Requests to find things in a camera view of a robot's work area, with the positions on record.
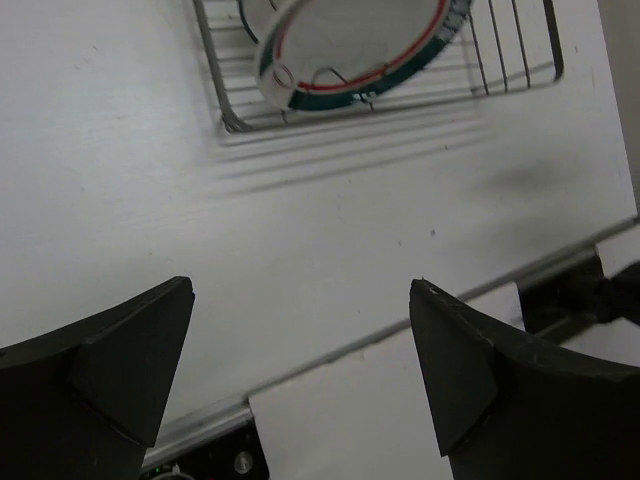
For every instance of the aluminium table edge rail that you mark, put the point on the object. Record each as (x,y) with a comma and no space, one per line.
(540,297)

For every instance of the green red rimmed plate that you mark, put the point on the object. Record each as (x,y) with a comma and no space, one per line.
(318,56)

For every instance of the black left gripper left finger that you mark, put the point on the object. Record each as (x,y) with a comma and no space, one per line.
(86,401)

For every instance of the metal wire dish rack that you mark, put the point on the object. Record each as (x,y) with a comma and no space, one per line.
(505,48)

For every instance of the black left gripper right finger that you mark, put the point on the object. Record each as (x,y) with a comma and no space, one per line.
(508,405)

